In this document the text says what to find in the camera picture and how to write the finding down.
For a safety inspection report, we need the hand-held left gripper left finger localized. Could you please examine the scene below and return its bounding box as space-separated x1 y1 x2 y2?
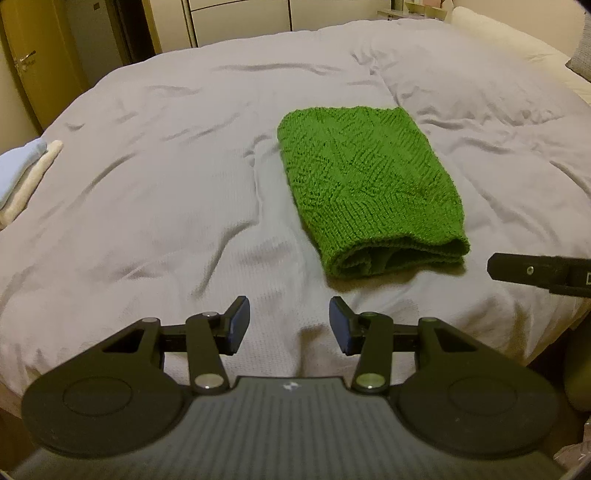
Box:
99 295 252 396

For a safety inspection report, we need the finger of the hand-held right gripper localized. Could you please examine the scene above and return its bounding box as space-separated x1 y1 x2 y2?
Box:
486 252 591 299

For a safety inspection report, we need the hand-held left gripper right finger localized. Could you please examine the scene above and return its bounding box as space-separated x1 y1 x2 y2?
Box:
329 296 482 396

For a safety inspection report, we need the green knitted sweater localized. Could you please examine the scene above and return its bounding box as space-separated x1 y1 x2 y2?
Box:
277 106 471 280

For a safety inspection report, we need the white bed blanket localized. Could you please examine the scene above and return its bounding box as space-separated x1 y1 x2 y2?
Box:
0 17 591 402

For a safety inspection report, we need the grey pillow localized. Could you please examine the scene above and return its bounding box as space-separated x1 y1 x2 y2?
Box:
565 39 591 80

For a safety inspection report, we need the cream pillow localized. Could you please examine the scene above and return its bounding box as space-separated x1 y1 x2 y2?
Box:
450 6 591 105

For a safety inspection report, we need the cream folded cloth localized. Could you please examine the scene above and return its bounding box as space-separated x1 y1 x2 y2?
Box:
0 140 64 229

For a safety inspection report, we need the light blue folded cloth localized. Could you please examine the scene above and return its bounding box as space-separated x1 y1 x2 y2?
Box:
0 138 49 209

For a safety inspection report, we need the yellow wooden door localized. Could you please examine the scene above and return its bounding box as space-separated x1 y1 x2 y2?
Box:
0 0 91 133

